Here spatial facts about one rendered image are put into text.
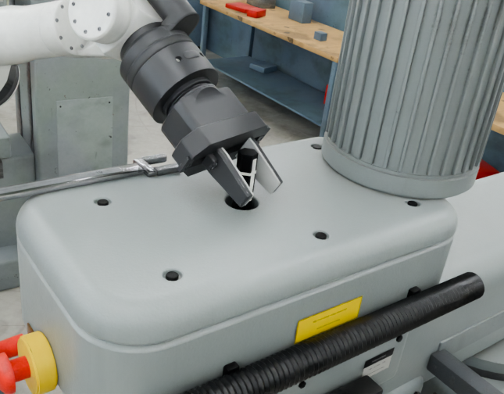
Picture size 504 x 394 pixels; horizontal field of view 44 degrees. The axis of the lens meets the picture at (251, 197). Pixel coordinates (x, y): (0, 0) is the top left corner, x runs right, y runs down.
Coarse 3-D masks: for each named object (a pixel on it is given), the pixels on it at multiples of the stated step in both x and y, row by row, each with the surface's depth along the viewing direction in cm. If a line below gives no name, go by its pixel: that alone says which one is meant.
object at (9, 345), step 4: (16, 336) 71; (4, 340) 71; (8, 340) 71; (12, 340) 71; (16, 340) 71; (0, 344) 70; (4, 344) 70; (8, 344) 70; (12, 344) 70; (16, 344) 71; (0, 348) 70; (4, 348) 70; (8, 348) 70; (12, 348) 70; (16, 348) 70; (0, 352) 70; (4, 352) 70; (8, 352) 70; (12, 352) 70; (16, 352) 71; (8, 356) 70; (12, 356) 71
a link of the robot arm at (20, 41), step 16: (0, 16) 76; (16, 16) 75; (32, 16) 74; (0, 32) 76; (16, 32) 75; (32, 32) 74; (0, 48) 77; (16, 48) 76; (32, 48) 76; (0, 64) 80; (16, 64) 86; (0, 80) 83; (0, 96) 84
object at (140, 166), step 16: (144, 160) 73; (160, 160) 74; (64, 176) 67; (80, 176) 68; (96, 176) 68; (112, 176) 69; (128, 176) 70; (0, 192) 62; (16, 192) 63; (32, 192) 64
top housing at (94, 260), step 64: (64, 192) 66; (128, 192) 67; (192, 192) 69; (256, 192) 71; (320, 192) 72; (64, 256) 56; (128, 256) 57; (192, 256) 58; (256, 256) 59; (320, 256) 61; (384, 256) 66; (64, 320) 55; (128, 320) 50; (192, 320) 53; (256, 320) 58; (320, 320) 64; (64, 384) 59; (128, 384) 53; (192, 384) 56
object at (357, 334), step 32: (416, 288) 72; (448, 288) 73; (480, 288) 75; (384, 320) 66; (416, 320) 69; (288, 352) 61; (320, 352) 61; (352, 352) 63; (224, 384) 56; (256, 384) 57; (288, 384) 59
